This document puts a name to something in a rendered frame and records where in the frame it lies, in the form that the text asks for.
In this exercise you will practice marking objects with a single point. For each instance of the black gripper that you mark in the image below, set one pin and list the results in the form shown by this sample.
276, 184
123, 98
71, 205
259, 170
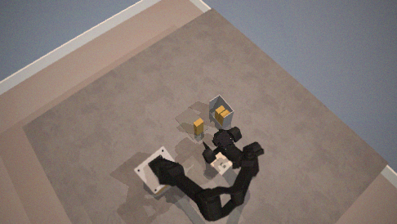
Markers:
210, 155

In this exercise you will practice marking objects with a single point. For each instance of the grey open bin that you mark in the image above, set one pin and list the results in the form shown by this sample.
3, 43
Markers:
216, 103

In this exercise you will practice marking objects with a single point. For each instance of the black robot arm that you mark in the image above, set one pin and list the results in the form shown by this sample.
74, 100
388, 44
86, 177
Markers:
208, 200

